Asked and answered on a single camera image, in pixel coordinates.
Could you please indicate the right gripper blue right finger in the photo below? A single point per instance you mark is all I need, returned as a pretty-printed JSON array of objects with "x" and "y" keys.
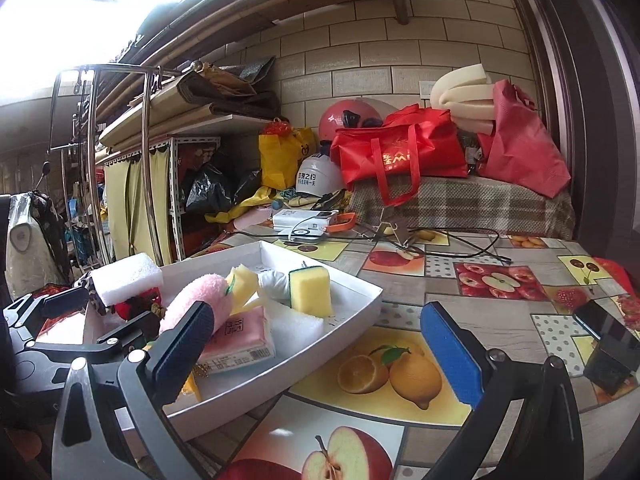
[{"x": 457, "y": 351}]

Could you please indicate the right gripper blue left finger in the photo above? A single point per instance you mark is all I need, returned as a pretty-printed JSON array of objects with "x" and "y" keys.
[{"x": 175, "y": 352}]

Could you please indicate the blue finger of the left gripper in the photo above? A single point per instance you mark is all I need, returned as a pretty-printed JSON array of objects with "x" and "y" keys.
[
  {"x": 135, "y": 333},
  {"x": 69, "y": 300}
]

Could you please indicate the red apple plush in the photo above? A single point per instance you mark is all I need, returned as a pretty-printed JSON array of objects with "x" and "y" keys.
[{"x": 148, "y": 301}]

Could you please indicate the yellow tissue pack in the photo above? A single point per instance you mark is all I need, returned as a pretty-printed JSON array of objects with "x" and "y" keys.
[{"x": 189, "y": 393}]

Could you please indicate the small white foam block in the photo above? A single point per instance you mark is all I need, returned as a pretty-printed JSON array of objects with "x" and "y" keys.
[{"x": 126, "y": 278}]

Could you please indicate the pink tissue pack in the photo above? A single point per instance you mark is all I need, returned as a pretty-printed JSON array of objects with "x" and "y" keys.
[{"x": 244, "y": 339}]

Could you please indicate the yellow foam chunk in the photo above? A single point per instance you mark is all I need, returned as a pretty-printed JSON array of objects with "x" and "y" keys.
[{"x": 242, "y": 285}]

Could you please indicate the green yellow sponge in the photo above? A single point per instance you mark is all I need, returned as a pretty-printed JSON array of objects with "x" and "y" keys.
[{"x": 310, "y": 291}]

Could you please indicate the white scooter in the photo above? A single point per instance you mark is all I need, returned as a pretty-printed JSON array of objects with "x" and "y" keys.
[{"x": 33, "y": 250}]

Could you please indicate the fruit pattern tablecloth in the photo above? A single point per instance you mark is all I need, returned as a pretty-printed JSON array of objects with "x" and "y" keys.
[{"x": 383, "y": 409}]

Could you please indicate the white cardboard tray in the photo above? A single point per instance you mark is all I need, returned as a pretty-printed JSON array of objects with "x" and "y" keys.
[{"x": 225, "y": 396}]

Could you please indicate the black plastic bag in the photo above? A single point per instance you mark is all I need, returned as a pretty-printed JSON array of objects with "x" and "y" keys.
[{"x": 216, "y": 188}]

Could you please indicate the black smartphone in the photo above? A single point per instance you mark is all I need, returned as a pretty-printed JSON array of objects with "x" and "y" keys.
[{"x": 599, "y": 323}]

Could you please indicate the plaid blanket bundle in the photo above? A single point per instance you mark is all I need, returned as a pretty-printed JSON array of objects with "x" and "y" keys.
[{"x": 480, "y": 204}]

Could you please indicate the black power adapter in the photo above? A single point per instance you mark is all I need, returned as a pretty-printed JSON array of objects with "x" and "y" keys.
[{"x": 612, "y": 362}]

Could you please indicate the white power bank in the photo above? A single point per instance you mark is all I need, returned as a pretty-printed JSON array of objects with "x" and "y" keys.
[{"x": 302, "y": 222}]

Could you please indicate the red bag beside table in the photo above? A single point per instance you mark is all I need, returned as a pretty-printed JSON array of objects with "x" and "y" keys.
[{"x": 613, "y": 279}]

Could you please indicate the metal shelf rack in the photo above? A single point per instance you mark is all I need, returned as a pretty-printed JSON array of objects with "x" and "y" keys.
[{"x": 139, "y": 170}]

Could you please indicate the yellow shopping bag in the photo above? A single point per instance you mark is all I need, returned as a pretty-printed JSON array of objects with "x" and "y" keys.
[{"x": 282, "y": 148}]

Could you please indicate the red plastic bag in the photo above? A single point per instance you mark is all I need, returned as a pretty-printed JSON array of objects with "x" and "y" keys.
[{"x": 521, "y": 151}]

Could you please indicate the white helmet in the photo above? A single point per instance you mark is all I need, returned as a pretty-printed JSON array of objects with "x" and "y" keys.
[{"x": 318, "y": 176}]

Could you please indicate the red tote bag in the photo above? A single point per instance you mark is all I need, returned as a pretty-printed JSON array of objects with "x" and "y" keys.
[{"x": 412, "y": 143}]

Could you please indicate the pink helmet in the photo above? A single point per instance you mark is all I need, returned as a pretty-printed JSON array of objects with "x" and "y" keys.
[{"x": 352, "y": 113}]

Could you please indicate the cream foam roll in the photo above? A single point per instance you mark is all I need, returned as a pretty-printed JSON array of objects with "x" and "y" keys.
[{"x": 468, "y": 95}]

